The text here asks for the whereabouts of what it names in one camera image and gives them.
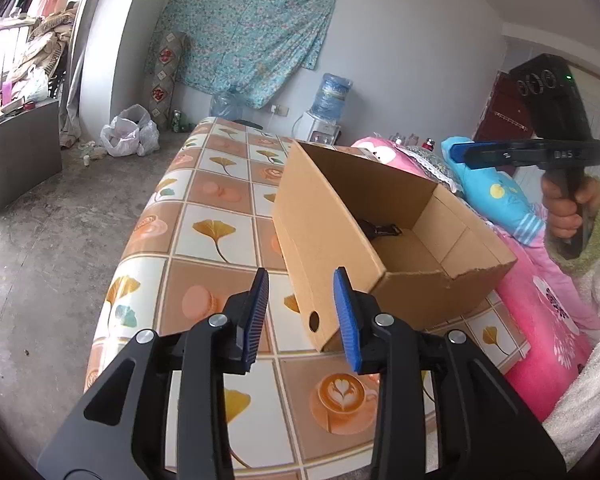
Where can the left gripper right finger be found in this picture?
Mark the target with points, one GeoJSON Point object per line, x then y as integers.
{"type": "Point", "coordinates": [444, 409]}

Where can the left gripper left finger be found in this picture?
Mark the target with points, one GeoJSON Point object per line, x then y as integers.
{"type": "Point", "coordinates": [157, 411]}

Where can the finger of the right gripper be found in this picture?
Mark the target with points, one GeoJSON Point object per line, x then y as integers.
{"type": "Point", "coordinates": [488, 154]}

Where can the pink smart watch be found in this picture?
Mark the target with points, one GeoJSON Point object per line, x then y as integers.
{"type": "Point", "coordinates": [373, 231]}

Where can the right hand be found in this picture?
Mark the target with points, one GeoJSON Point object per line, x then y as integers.
{"type": "Point", "coordinates": [564, 214]}

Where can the light blue pillow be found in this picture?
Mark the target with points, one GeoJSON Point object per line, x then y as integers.
{"type": "Point", "coordinates": [498, 198]}

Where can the dark red door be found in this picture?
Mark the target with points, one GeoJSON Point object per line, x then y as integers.
{"type": "Point", "coordinates": [505, 117]}

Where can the brown cardboard box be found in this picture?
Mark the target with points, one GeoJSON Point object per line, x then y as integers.
{"type": "Point", "coordinates": [407, 241]}

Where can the blue water jug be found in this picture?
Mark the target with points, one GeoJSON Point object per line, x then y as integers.
{"type": "Point", "coordinates": [330, 97]}

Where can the white water dispenser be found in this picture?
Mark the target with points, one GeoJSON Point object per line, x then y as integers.
{"type": "Point", "coordinates": [310, 128]}

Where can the patterned tablecloth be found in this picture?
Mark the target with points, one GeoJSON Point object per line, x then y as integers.
{"type": "Point", "coordinates": [207, 228]}

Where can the dark grey cabinet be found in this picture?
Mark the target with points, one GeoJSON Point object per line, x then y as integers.
{"type": "Point", "coordinates": [29, 151]}

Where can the white plastic bag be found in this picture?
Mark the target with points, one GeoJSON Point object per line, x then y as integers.
{"type": "Point", "coordinates": [132, 132]}

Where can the rolled patterned mat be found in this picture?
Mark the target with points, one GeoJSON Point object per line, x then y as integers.
{"type": "Point", "coordinates": [167, 62]}

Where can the teal floral wall cloth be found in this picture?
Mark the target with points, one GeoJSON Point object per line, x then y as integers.
{"type": "Point", "coordinates": [250, 46]}

